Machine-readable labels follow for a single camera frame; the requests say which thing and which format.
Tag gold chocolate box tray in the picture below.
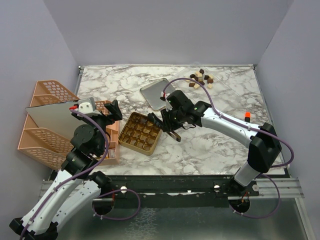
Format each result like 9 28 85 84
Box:
118 112 162 156

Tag black metal tongs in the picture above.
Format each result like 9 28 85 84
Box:
147 112 164 130

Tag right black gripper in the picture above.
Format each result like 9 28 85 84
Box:
160 106 185 133

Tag peach desk organizer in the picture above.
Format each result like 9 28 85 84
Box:
95 100 120 166

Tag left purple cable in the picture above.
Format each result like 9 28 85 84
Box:
19 109 141 240

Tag peach mesh file rack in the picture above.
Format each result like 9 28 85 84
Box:
17 79 84 170

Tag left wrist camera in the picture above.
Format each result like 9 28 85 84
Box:
69 97 99 117

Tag silver tin lid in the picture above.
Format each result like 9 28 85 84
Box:
140 78 169 111

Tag white square chocolate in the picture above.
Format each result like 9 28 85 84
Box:
196 72 203 78

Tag orange black marker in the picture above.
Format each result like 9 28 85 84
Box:
244 112 251 123

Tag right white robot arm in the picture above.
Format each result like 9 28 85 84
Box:
160 101 282 196

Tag white board sheet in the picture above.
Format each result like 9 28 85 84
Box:
25 101 85 140

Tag black mounting rail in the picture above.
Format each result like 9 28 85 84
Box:
42 174 306 208

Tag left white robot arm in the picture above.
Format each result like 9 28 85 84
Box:
9 97 123 240

